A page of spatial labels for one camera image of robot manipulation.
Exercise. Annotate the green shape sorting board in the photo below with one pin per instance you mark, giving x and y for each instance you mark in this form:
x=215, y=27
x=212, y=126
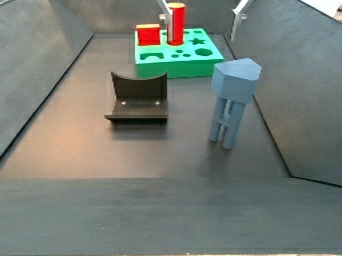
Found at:
x=189, y=60

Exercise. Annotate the black curved stand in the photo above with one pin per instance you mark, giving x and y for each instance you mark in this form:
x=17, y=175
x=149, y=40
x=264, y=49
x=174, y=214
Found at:
x=141, y=98

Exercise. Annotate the red cylinder peg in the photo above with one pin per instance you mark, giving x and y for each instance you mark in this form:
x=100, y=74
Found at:
x=178, y=8

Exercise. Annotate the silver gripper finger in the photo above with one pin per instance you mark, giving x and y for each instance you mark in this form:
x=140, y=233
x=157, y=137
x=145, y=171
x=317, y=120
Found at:
x=239, y=15
x=166, y=16

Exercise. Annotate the red square block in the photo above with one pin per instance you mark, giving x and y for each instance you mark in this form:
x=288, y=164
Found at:
x=149, y=34

